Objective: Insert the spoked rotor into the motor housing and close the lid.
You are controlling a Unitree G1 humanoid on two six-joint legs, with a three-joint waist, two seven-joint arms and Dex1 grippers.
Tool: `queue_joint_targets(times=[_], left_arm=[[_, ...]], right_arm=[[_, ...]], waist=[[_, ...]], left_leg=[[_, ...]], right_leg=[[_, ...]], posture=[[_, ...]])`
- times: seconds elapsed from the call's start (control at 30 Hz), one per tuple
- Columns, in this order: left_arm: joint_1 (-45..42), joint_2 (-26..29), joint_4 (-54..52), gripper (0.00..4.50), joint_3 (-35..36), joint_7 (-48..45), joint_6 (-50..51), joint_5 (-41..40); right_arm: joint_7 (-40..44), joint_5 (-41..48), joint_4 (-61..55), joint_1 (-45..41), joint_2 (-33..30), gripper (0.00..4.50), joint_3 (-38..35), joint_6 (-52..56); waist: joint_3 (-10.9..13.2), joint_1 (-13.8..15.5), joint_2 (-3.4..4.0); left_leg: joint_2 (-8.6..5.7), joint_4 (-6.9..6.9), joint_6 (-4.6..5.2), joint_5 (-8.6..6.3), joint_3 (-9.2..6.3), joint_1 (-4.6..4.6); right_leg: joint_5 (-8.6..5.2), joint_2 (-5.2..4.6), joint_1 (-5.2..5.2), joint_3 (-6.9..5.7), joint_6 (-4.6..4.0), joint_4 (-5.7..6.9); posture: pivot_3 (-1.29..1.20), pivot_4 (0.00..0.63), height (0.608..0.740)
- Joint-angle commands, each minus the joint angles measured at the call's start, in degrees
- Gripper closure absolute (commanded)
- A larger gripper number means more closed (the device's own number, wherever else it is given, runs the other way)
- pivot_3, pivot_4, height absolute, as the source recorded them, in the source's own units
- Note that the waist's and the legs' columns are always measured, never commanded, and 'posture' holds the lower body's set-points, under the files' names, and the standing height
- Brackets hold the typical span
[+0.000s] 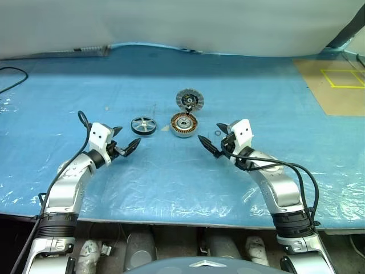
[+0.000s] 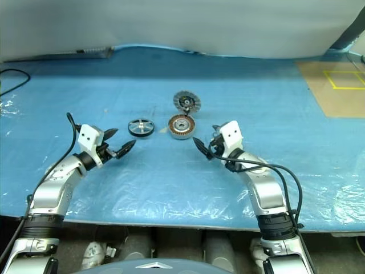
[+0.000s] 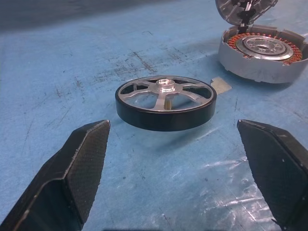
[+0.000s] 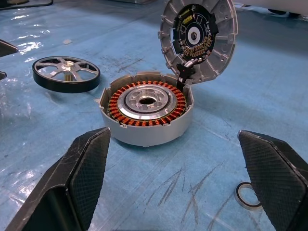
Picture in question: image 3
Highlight small grey tape piece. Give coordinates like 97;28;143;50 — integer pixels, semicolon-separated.
209;77;233;95

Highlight black-rimmed silver spoked rotor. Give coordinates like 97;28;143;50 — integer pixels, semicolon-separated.
115;75;218;132

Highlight grey motor housing copper windings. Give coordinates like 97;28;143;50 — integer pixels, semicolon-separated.
218;24;308;84

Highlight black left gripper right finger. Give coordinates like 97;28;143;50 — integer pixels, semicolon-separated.
236;119;308;231

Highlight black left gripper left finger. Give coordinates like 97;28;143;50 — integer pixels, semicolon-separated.
0;119;111;231

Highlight blue table mat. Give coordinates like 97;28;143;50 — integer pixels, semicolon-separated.
0;0;308;231

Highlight silver motor end cap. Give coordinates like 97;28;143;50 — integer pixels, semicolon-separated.
215;0;279;26

